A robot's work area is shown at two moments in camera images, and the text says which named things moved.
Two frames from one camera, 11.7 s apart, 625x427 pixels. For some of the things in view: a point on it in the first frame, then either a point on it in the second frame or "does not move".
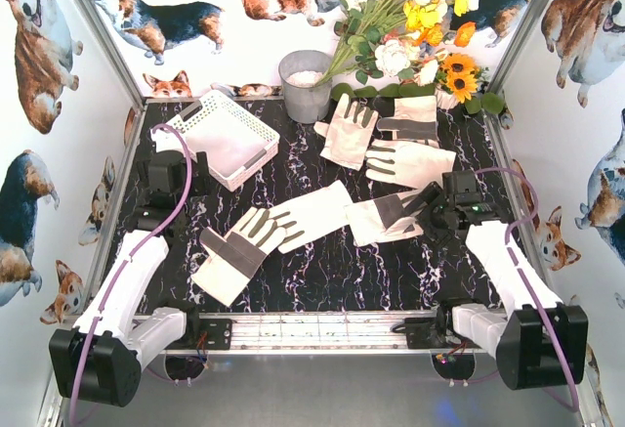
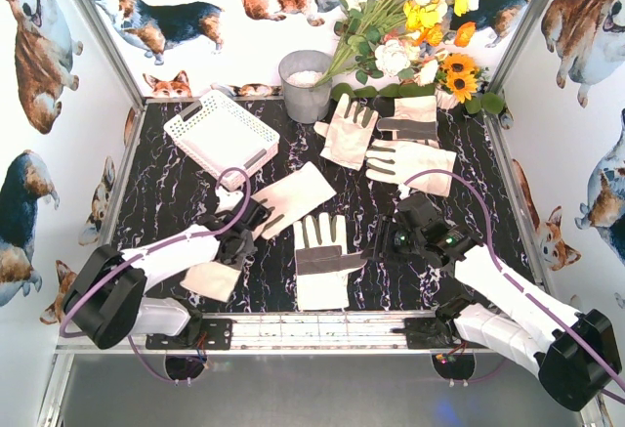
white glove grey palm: x=234 y=256 -> x=322 y=262
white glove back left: x=349 y=139 does not move
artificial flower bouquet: x=402 y=30 does not move
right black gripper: x=431 y=200 -> x=382 y=237
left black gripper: x=196 y=173 -> x=257 y=213
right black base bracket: x=422 y=333 does not move
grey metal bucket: x=306 y=103 does not move
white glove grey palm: x=379 y=220 -> x=215 y=279
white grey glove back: x=415 y=117 does not move
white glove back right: x=407 y=163 does not move
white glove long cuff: x=300 y=221 -> x=289 y=199
